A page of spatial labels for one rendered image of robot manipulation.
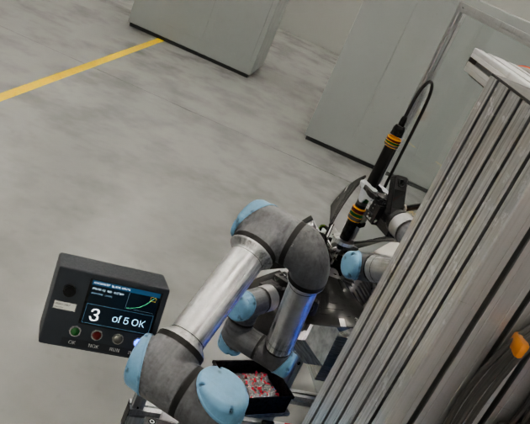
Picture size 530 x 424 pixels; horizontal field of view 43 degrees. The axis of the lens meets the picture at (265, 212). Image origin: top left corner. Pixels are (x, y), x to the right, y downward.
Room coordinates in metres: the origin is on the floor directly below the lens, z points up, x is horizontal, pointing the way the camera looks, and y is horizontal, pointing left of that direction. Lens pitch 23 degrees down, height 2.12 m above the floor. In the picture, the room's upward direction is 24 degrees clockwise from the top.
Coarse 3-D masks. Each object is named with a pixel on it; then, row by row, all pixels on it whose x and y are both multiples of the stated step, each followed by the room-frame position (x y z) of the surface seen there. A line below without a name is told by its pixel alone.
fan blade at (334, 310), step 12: (324, 288) 1.84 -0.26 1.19; (336, 288) 1.86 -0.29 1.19; (324, 300) 1.78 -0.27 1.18; (336, 300) 1.80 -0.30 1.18; (348, 300) 1.83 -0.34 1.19; (324, 312) 1.74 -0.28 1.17; (336, 312) 1.75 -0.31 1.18; (348, 312) 1.77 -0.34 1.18; (360, 312) 1.79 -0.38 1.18; (312, 324) 1.69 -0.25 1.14; (324, 324) 1.69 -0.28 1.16; (336, 324) 1.70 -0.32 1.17; (348, 324) 1.72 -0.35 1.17
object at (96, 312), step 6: (90, 306) 1.29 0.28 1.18; (96, 306) 1.30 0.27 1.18; (102, 306) 1.30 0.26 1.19; (84, 312) 1.28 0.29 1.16; (90, 312) 1.29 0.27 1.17; (96, 312) 1.29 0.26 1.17; (102, 312) 1.30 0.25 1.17; (84, 318) 1.28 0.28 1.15; (90, 318) 1.29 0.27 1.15; (96, 318) 1.29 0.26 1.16; (102, 318) 1.30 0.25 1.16; (96, 324) 1.29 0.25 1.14; (102, 324) 1.30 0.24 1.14
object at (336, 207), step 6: (360, 180) 2.26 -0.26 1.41; (348, 186) 2.33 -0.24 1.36; (354, 186) 2.25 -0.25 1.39; (342, 192) 2.34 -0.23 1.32; (348, 192) 2.25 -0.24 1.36; (336, 198) 2.37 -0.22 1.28; (342, 198) 2.26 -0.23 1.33; (336, 204) 2.31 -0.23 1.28; (342, 204) 2.18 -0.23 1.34; (336, 210) 2.21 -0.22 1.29; (330, 216) 2.31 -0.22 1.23; (336, 216) 2.14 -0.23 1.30; (330, 222) 2.24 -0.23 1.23
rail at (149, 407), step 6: (150, 402) 1.45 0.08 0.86; (126, 408) 1.42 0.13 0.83; (132, 408) 1.40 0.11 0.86; (144, 408) 1.42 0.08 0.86; (150, 408) 1.43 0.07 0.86; (156, 408) 1.44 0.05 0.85; (126, 414) 1.40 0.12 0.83; (132, 414) 1.40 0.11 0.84; (138, 414) 1.40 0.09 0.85; (144, 414) 1.41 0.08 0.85; (150, 414) 1.41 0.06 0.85; (156, 414) 1.42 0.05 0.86; (126, 420) 1.39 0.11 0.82; (132, 420) 1.40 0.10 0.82; (138, 420) 1.41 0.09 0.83; (246, 420) 1.54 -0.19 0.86; (252, 420) 1.55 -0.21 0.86; (258, 420) 1.56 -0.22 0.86
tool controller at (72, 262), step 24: (72, 264) 1.32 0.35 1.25; (96, 264) 1.37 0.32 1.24; (72, 288) 1.27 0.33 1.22; (96, 288) 1.30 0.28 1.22; (120, 288) 1.33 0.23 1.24; (144, 288) 1.35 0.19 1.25; (168, 288) 1.38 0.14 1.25; (48, 312) 1.25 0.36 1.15; (72, 312) 1.27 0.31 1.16; (120, 312) 1.32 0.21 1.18; (144, 312) 1.34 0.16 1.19; (48, 336) 1.25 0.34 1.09
